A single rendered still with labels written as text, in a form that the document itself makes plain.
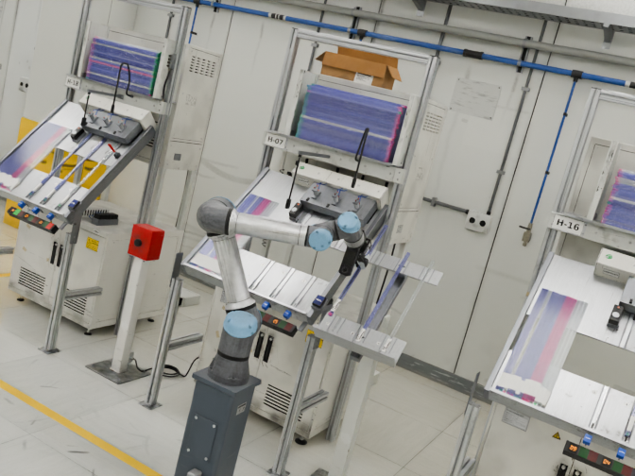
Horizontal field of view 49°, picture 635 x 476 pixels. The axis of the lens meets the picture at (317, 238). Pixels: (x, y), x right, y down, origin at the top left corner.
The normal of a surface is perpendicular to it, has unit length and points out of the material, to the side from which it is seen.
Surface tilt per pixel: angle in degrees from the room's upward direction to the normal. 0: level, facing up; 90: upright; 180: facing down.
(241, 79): 90
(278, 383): 90
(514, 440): 90
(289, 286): 42
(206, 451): 90
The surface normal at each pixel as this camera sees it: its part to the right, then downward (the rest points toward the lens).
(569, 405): -0.15, -0.65
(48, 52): -0.47, 0.04
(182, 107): 0.85, 0.29
